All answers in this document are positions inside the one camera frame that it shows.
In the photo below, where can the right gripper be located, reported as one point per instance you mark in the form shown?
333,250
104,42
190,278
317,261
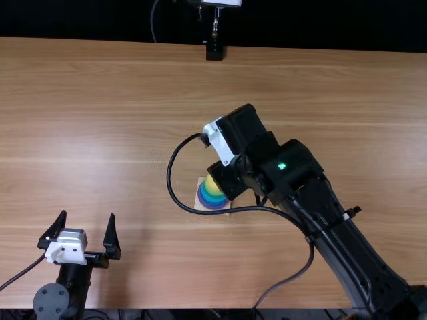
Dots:
241,130

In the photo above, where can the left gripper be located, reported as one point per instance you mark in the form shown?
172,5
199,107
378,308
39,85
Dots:
111,253

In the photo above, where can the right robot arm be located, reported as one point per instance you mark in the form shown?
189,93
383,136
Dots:
350,250

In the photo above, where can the wooden peg base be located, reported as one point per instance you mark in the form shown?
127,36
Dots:
201,181

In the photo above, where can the black clamp stand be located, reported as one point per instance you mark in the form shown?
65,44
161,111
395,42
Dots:
215,53

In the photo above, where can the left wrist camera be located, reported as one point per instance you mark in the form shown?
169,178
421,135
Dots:
68,248

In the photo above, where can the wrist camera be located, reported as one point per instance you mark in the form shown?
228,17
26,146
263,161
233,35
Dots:
220,143
68,248

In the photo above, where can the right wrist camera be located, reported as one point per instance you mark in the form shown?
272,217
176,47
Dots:
220,143

